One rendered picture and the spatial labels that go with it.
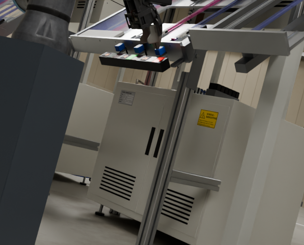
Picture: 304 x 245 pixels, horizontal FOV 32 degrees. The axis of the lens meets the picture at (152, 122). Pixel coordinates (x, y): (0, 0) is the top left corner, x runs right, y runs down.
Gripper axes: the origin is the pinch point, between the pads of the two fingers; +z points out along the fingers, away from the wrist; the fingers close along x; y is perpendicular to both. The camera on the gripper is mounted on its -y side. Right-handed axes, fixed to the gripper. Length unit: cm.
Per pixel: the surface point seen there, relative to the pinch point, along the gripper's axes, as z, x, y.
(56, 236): 45, -12, 56
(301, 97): 353, -339, -531
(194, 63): 6.3, 14.4, -0.5
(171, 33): 2.4, -7.8, -13.6
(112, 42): 1.6, -28.7, -2.4
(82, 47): 5, -51, -2
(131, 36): 2.4, -26.1, -9.9
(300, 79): 330, -347, -548
